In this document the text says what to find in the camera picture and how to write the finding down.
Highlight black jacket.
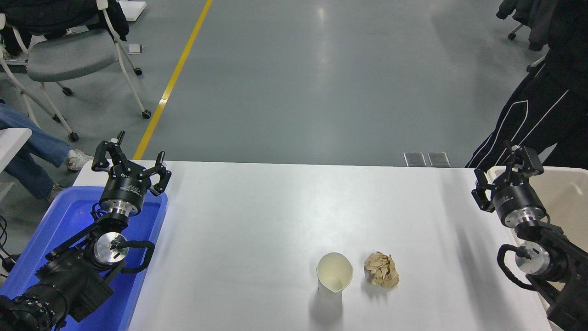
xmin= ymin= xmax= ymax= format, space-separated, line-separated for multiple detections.
xmin=0 ymin=0 xmax=130 ymax=43

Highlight blue plastic tray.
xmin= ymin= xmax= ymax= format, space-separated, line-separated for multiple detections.
xmin=0 ymin=185 xmax=169 ymax=331

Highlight white paper cup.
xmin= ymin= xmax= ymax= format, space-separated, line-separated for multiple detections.
xmin=316 ymin=252 xmax=354 ymax=300

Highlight crumpled tan paper ball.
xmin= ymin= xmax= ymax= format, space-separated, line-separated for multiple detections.
xmin=364 ymin=251 xmax=400 ymax=289

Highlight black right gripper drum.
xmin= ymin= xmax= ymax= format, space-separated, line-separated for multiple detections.
xmin=491 ymin=181 xmax=546 ymax=223

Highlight small white side table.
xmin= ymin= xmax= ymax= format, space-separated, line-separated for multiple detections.
xmin=0 ymin=128 xmax=33 ymax=174

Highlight grey seat white frame chair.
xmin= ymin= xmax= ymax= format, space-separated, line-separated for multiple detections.
xmin=0 ymin=0 xmax=153 ymax=142

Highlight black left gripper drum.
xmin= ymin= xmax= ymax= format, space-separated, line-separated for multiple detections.
xmin=100 ymin=171 xmax=151 ymax=208

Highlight seated person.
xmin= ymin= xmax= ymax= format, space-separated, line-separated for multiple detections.
xmin=0 ymin=99 xmax=94 ymax=204

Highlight white frame wheeled chair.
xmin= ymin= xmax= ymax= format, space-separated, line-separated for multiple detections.
xmin=508 ymin=23 xmax=550 ymax=73

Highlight large pale plastic bin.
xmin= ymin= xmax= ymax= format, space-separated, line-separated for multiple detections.
xmin=486 ymin=165 xmax=588 ymax=330

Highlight dark coats pile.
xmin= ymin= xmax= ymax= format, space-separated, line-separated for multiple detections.
xmin=496 ymin=0 xmax=559 ymax=52

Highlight black floor cable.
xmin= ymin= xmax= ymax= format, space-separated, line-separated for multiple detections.
xmin=0 ymin=215 xmax=21 ymax=273

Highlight white flat board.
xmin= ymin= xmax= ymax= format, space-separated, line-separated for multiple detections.
xmin=117 ymin=0 xmax=147 ymax=22

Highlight standing person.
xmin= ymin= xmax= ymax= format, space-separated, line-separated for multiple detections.
xmin=465 ymin=0 xmax=588 ymax=170

